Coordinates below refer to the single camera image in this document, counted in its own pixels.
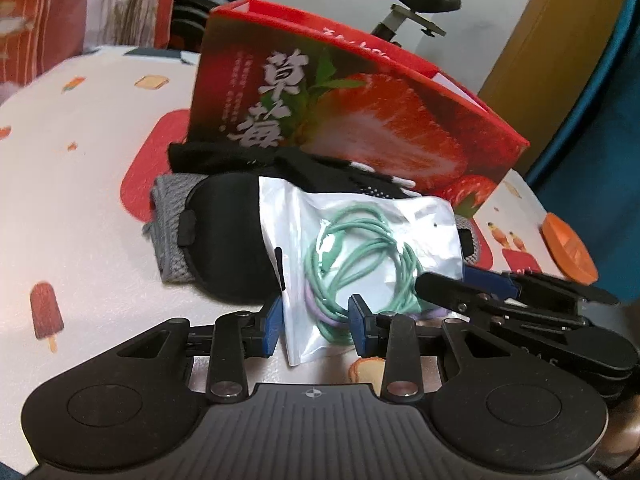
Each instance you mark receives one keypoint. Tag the red strawberry print cardboard box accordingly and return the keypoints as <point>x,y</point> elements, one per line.
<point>350,90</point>

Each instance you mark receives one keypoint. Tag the white printed tablecloth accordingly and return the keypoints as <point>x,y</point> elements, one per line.
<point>75,185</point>

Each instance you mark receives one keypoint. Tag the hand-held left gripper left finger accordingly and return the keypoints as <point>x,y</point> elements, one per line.
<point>272,327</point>

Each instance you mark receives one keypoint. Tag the black dotted glove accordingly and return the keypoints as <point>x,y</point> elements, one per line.
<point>325,172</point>
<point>210,157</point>

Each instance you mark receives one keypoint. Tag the pink plant print curtain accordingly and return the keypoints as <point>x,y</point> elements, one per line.
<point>60,10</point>

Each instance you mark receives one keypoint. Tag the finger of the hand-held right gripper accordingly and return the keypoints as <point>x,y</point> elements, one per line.
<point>445,290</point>
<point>492,284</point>

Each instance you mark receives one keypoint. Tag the teal curtain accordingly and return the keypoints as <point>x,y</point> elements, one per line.
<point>600,160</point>

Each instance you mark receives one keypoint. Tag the black eye mask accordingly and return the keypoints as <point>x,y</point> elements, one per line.
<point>225,240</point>

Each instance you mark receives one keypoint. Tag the orange round lid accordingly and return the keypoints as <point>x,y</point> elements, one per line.
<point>570,250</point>

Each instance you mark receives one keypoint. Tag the yellow wooden door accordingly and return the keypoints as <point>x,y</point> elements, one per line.
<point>540,50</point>

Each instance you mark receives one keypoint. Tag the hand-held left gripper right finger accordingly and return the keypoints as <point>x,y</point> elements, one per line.
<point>358,330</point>

